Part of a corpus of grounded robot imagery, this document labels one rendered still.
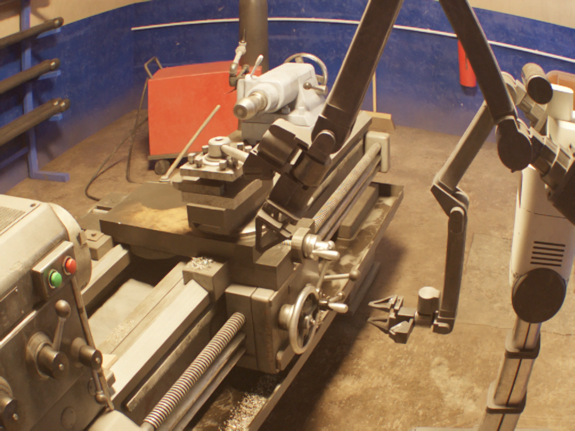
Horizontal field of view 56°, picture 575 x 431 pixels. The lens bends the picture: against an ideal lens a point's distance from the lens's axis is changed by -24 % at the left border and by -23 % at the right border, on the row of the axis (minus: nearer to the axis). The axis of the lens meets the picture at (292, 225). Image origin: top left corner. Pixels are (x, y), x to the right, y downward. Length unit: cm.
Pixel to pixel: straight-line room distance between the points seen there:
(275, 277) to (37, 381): 96
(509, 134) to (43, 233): 87
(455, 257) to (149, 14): 543
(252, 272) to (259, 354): 26
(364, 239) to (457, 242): 131
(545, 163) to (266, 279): 103
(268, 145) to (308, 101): 162
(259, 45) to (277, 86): 213
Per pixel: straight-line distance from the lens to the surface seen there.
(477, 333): 312
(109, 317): 197
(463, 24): 109
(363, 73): 113
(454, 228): 171
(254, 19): 471
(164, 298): 183
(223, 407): 207
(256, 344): 197
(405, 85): 584
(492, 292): 346
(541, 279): 142
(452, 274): 183
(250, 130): 286
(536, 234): 135
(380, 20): 111
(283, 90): 264
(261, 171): 125
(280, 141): 121
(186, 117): 483
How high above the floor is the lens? 178
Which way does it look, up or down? 26 degrees down
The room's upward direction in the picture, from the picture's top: 2 degrees counter-clockwise
